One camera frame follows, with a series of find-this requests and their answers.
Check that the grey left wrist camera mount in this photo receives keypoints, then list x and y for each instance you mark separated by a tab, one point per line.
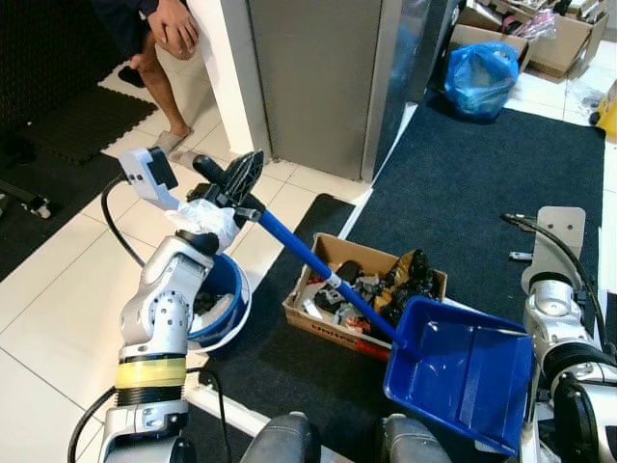
140	178

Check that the bystander bare hand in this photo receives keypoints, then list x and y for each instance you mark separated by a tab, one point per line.
175	29

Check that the blue plastic rubbish bag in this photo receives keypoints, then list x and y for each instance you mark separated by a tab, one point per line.
482	82

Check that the grey robot leg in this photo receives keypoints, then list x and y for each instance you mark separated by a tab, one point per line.
280	439
415	439

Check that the dark blue carpet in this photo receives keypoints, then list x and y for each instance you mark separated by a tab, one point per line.
482	193

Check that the black crumpled bag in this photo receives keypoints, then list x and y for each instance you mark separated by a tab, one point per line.
410	280

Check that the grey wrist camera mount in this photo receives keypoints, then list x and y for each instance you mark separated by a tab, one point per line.
561	236
140	178

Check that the grey slipper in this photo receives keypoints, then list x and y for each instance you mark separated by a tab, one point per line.
174	143

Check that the grey metal door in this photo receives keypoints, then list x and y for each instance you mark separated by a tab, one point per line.
308	77

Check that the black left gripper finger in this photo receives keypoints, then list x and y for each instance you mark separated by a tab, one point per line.
246	178

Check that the black chair caster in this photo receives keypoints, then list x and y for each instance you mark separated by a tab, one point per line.
34	203

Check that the grey robot right leg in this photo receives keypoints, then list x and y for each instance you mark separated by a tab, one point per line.
415	439

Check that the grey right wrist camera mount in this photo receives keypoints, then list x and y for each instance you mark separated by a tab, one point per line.
561	236

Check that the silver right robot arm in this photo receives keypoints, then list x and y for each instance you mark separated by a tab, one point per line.
554	309

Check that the white floor strip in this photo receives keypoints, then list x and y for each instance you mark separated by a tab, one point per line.
231	410

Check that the black floor mat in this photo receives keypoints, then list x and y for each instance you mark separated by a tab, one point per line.
280	367

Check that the person with bare legs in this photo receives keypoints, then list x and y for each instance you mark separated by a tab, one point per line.
164	96

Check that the blue plastic bucket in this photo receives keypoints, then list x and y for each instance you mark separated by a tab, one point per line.
227	299

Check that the open cardboard box with clutter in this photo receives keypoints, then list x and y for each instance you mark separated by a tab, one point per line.
564	48

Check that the grey robot left leg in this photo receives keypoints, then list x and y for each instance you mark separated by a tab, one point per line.
280	439

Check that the yellow plastic bin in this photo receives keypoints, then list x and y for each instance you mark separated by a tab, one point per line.
607	111

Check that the black foam puzzle mat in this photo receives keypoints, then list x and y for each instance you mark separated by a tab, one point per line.
58	125

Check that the brown cardboard box with junk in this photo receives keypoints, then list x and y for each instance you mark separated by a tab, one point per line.
323	318

